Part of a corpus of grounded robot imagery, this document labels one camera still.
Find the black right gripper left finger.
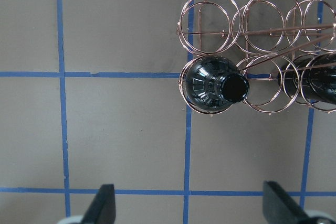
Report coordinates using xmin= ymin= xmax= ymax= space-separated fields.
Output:
xmin=81 ymin=184 xmax=116 ymax=224

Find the dark wine bottle in basket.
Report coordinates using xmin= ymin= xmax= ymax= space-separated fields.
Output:
xmin=179 ymin=55 xmax=249 ymax=114

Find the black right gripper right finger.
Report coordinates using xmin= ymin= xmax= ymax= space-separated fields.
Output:
xmin=262 ymin=181 xmax=315 ymax=224

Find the copper wire wine basket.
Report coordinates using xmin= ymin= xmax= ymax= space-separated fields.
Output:
xmin=177 ymin=0 xmax=335 ymax=115

